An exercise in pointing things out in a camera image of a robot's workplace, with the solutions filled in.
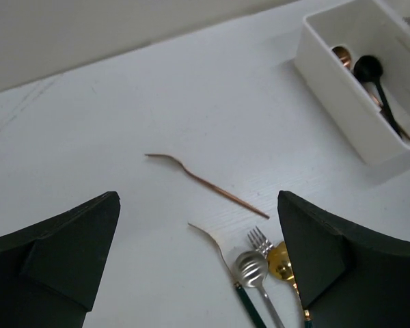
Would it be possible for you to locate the black round spoon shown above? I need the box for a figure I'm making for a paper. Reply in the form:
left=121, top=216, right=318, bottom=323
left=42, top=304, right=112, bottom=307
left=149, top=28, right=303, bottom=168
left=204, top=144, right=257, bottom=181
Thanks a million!
left=353, top=55, right=401, bottom=136

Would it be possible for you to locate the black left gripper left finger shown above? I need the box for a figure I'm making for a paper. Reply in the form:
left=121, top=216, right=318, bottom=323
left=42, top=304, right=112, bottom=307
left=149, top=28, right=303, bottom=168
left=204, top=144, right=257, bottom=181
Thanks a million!
left=0, top=191, right=120, bottom=327

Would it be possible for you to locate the white left container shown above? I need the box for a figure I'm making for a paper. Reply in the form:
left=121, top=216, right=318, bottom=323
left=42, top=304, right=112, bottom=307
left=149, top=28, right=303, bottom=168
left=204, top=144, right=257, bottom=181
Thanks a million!
left=295, top=1, right=410, bottom=165

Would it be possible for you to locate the silver ridged spoon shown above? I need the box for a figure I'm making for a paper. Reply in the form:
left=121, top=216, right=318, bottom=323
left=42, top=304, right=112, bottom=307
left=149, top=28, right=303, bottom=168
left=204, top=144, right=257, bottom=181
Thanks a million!
left=234, top=251, right=284, bottom=328

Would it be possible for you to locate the gold spoon green handle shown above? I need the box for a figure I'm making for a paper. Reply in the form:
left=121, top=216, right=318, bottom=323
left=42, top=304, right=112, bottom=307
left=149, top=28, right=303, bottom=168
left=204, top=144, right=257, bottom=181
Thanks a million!
left=266, top=241, right=312, bottom=328

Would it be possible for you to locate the thin copper bent fork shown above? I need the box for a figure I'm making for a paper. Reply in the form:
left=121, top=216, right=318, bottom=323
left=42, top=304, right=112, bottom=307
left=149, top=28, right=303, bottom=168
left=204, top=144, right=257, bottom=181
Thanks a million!
left=145, top=153, right=270, bottom=220

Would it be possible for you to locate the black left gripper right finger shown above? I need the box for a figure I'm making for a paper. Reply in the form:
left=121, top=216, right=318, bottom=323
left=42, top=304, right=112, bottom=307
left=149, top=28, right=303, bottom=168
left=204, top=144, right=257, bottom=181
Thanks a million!
left=277, top=191, right=410, bottom=327

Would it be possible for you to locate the silver fork green handle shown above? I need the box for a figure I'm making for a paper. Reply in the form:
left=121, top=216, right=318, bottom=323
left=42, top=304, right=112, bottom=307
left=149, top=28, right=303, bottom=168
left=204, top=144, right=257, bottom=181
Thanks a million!
left=247, top=226, right=275, bottom=258

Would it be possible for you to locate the copper round spoon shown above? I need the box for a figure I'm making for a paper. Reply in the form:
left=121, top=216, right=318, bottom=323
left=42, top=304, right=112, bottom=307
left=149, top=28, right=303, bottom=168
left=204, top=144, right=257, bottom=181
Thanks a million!
left=331, top=45, right=383, bottom=110

